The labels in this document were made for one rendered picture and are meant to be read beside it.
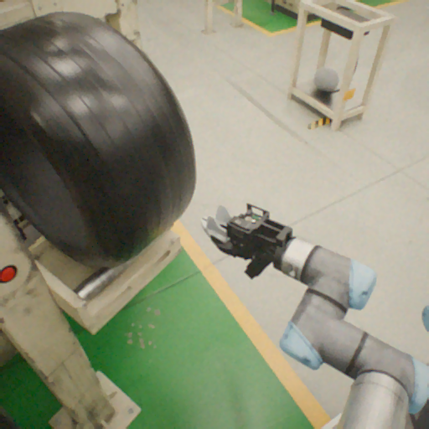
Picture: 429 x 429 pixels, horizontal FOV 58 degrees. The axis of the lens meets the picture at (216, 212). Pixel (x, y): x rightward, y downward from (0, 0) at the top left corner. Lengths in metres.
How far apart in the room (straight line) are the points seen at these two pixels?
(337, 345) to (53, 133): 0.58
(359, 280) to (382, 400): 0.18
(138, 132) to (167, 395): 1.33
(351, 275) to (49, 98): 0.59
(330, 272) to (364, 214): 1.95
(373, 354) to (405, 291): 1.67
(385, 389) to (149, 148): 0.56
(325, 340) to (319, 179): 2.19
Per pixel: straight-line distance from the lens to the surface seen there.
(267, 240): 0.72
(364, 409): 0.58
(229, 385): 1.88
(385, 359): 0.66
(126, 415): 1.86
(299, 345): 0.66
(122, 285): 1.10
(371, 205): 2.69
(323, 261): 0.69
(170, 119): 0.82
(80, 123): 0.73
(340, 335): 0.66
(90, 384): 1.53
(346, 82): 3.10
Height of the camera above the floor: 1.75
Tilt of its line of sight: 45 degrees down
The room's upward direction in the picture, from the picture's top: straight up
